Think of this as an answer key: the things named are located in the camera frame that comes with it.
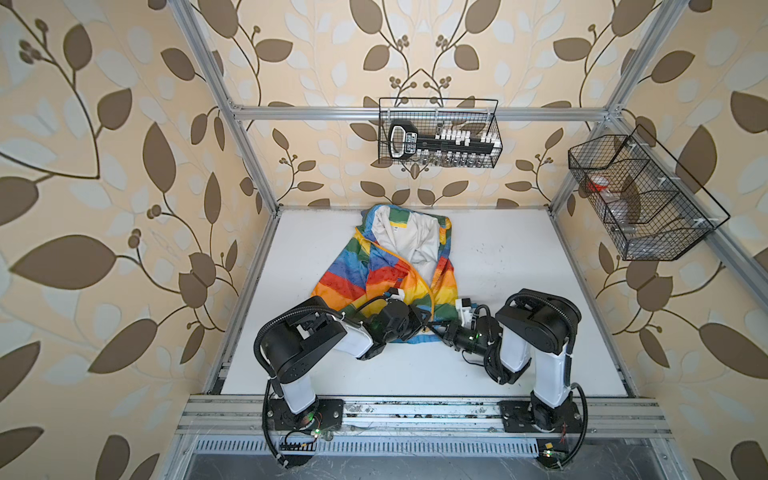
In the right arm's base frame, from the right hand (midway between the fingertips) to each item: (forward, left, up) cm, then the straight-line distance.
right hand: (427, 329), depth 86 cm
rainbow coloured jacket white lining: (+30, +6, -1) cm, 30 cm away
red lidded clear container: (+27, -47, +31) cm, 62 cm away
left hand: (+3, -3, +4) cm, 6 cm away
